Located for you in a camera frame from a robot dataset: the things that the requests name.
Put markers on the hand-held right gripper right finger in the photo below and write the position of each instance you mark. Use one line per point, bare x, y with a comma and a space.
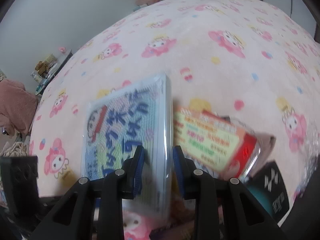
178, 170

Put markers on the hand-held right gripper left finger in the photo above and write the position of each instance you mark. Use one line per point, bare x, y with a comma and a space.
138, 170

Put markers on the red yellow printed box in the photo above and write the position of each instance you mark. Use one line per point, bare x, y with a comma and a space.
212, 140

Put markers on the blue white printed box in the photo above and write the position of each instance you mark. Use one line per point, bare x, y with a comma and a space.
117, 120

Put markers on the black colourful printed box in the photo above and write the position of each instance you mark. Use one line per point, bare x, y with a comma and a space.
273, 187

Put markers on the beige knitted cloth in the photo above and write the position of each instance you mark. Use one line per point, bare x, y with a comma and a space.
12, 150

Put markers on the pink towel cloth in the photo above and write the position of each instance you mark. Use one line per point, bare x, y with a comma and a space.
17, 100

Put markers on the pink printed blanket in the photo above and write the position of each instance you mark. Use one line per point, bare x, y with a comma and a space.
200, 67

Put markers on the white cluttered side table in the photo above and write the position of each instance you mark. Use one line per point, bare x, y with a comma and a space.
45, 67

